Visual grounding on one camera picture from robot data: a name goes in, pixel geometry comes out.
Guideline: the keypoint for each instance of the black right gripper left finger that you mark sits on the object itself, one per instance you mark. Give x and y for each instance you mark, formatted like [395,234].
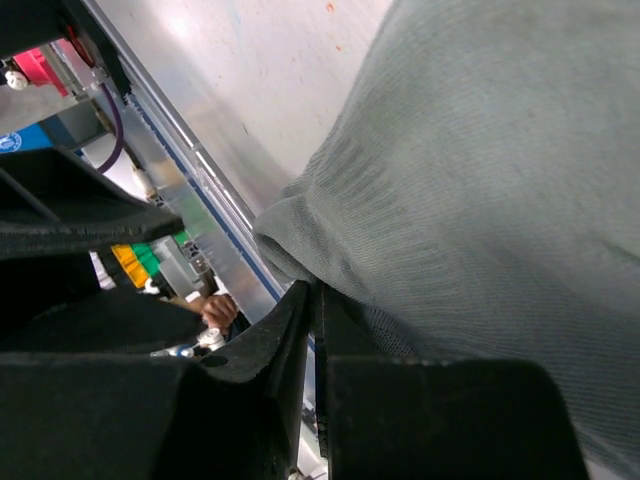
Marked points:
[87,393]

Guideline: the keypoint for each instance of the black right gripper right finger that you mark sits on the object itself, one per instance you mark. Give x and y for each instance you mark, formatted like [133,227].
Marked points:
[384,417]

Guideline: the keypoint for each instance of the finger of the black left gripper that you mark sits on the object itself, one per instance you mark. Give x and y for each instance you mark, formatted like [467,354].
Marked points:
[53,203]

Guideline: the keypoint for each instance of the grey sock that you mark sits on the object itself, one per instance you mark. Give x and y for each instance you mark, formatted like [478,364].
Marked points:
[478,197]

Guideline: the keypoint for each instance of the person hand in background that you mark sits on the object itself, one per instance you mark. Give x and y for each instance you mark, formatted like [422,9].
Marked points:
[217,311]

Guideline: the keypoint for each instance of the aluminium table frame rail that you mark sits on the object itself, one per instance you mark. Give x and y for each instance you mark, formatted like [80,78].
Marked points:
[184,60]

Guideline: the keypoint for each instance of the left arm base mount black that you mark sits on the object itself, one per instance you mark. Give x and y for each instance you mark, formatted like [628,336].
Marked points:
[28,27]

